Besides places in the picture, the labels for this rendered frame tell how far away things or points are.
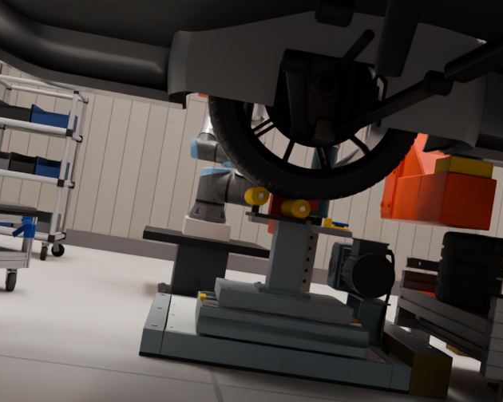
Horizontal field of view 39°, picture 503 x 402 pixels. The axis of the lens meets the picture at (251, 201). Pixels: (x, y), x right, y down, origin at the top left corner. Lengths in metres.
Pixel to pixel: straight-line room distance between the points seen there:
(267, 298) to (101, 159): 3.56
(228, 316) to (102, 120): 3.63
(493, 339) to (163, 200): 3.78
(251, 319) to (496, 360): 0.68
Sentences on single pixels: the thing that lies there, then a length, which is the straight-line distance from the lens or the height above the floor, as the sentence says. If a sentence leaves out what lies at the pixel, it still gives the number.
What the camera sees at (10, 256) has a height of 0.14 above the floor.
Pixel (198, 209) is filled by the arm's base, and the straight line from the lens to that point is 3.51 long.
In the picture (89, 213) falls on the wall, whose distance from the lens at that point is 5.49.
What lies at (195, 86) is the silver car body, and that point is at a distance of 1.92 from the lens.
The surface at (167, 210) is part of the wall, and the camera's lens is 5.46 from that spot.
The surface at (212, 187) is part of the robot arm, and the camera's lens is 3.49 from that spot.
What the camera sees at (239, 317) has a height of 0.15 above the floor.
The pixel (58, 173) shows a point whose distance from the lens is 4.21.
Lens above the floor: 0.45
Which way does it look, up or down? 1 degrees up
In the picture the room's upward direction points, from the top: 9 degrees clockwise
